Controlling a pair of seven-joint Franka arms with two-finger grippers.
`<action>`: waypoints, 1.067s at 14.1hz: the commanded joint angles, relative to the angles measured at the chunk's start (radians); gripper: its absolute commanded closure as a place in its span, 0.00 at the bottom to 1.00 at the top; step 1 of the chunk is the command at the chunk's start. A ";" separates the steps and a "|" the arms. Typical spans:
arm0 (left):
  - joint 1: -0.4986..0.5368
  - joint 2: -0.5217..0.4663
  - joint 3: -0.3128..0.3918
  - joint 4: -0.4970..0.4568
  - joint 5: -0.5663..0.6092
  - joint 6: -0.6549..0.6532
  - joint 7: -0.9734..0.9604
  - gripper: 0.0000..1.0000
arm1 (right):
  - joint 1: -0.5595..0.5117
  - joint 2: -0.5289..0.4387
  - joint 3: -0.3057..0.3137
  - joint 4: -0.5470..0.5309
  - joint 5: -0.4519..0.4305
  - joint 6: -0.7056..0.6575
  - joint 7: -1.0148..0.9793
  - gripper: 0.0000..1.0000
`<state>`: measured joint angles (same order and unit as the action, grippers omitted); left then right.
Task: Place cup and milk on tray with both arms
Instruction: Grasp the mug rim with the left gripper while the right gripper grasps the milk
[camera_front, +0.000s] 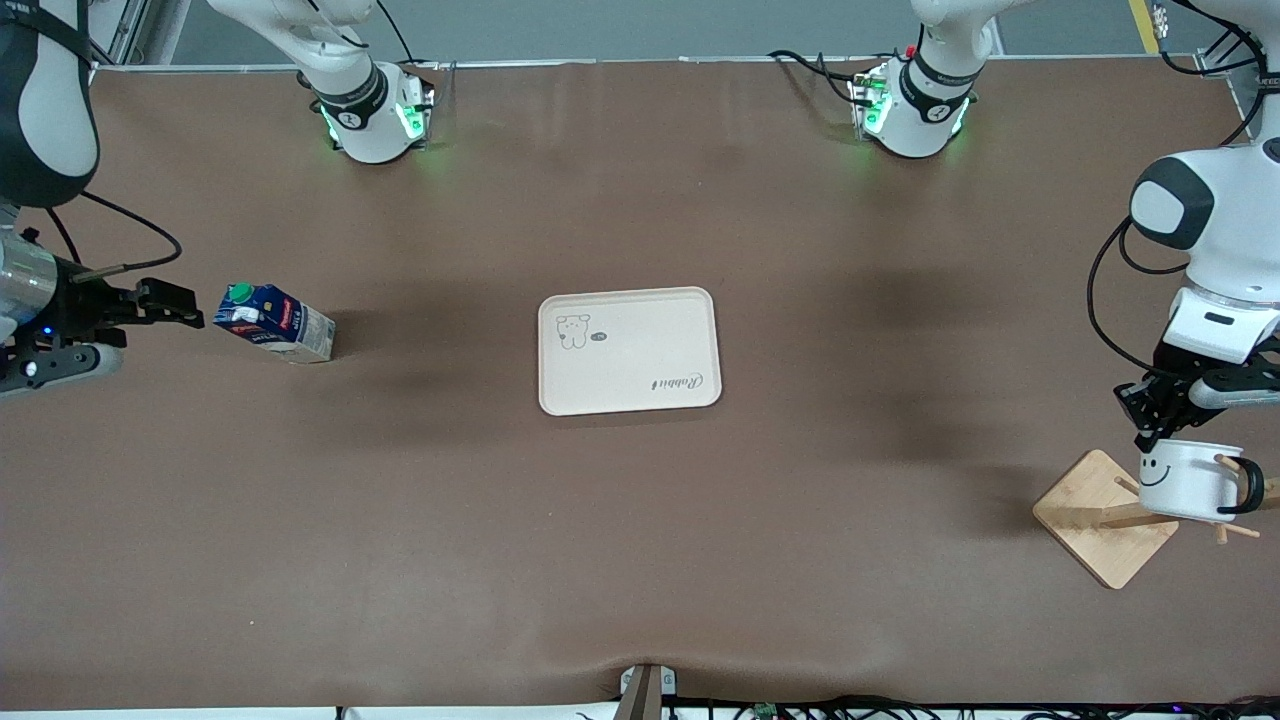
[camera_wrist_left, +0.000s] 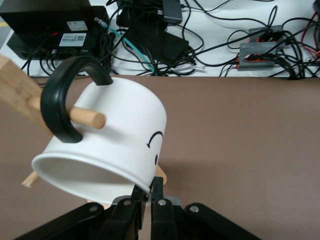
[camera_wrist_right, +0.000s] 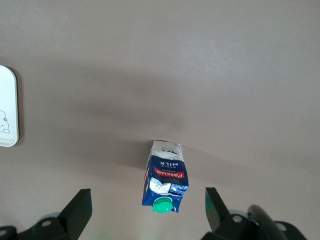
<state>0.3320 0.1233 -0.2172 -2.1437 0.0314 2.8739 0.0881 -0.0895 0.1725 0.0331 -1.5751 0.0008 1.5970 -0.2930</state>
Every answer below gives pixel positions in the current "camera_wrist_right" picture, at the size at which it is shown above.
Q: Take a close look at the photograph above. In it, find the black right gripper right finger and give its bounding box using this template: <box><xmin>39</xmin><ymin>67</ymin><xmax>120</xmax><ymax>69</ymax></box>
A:
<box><xmin>204</xmin><ymin>187</ymin><xmax>251</xmax><ymax>240</ymax></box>

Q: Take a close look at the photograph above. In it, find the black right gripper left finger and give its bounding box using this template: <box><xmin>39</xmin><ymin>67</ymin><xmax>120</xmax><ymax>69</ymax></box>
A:
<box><xmin>31</xmin><ymin>188</ymin><xmax>93</xmax><ymax>240</ymax></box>

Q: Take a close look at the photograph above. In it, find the blue milk carton green cap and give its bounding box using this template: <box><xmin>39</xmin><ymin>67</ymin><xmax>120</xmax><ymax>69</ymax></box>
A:
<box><xmin>141</xmin><ymin>139</ymin><xmax>190</xmax><ymax>215</ymax></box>

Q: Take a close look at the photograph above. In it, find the cream plastic tray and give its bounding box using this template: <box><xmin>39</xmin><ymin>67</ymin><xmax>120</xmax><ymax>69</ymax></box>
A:
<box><xmin>0</xmin><ymin>65</ymin><xmax>20</xmax><ymax>148</ymax></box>

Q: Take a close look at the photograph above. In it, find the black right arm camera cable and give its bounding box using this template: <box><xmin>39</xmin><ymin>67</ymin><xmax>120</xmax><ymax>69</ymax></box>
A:
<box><xmin>246</xmin><ymin>204</ymin><xmax>287</xmax><ymax>240</ymax></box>

